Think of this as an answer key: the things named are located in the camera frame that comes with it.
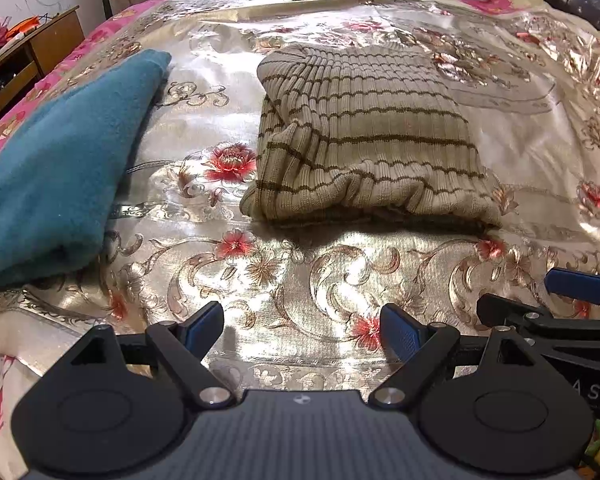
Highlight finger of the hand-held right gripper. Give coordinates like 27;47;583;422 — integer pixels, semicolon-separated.
477;294;556;333
545;267;600;306

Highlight orange items on desk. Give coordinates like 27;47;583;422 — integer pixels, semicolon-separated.
5;15;41;41

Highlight shiny floral bedspread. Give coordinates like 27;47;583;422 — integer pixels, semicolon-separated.
0;0;600;480

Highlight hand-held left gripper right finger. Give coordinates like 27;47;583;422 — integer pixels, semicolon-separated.
370;304;546;407

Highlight beige striped knit sweater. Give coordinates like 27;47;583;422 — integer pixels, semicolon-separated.
240;44;503;235

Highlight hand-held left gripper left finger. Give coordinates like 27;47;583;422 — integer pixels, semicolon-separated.
55;301;231;407

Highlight wooden desk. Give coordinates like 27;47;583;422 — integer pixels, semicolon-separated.
0;6;86;133

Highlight gold floral satin bedspread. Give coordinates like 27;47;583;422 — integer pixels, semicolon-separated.
0;0;600;411

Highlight folded teal fleece garment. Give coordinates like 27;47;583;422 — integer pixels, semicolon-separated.
0;50;172;291

